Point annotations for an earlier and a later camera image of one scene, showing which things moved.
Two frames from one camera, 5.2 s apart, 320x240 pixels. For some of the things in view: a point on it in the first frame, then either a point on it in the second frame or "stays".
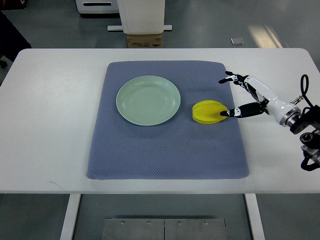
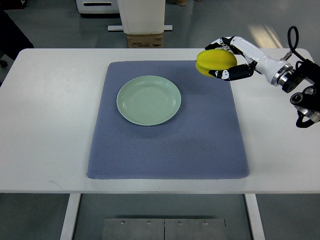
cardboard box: x=147 y=41 stays
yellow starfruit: x=208 y=112 → x=213 y=59
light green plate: x=148 y=100 stays
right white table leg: x=255 y=217 stays
